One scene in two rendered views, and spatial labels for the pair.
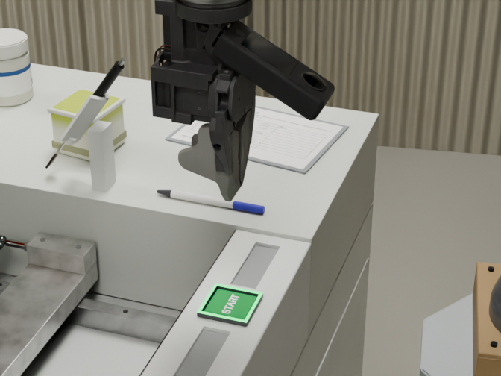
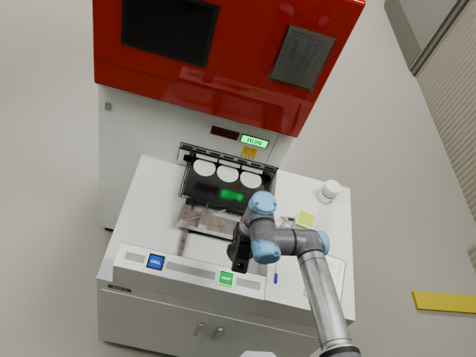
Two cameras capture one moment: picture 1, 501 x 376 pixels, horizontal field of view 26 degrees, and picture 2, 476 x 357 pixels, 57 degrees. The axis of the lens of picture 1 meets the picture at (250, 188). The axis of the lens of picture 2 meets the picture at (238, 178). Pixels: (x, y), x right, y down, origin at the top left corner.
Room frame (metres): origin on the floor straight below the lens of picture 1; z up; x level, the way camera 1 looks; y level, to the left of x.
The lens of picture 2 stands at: (0.51, -0.59, 2.41)
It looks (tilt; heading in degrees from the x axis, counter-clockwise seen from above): 50 degrees down; 62
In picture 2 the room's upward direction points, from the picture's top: 22 degrees clockwise
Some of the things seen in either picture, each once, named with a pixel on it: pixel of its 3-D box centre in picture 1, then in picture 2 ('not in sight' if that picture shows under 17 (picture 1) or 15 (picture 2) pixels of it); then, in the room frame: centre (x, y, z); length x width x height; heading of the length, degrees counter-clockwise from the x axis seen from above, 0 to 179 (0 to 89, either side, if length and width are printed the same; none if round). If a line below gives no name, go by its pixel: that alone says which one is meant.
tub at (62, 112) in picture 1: (88, 125); (303, 223); (1.29, 0.22, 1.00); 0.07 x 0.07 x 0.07; 63
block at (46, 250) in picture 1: (61, 252); not in sight; (1.14, 0.24, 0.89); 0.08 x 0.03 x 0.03; 71
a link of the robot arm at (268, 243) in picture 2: not in sight; (270, 241); (0.95, -0.07, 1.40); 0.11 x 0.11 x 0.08; 85
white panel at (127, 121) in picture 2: not in sight; (193, 136); (0.89, 0.66, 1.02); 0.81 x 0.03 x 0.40; 161
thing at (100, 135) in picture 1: (88, 136); (285, 223); (1.20, 0.20, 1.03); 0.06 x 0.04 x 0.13; 71
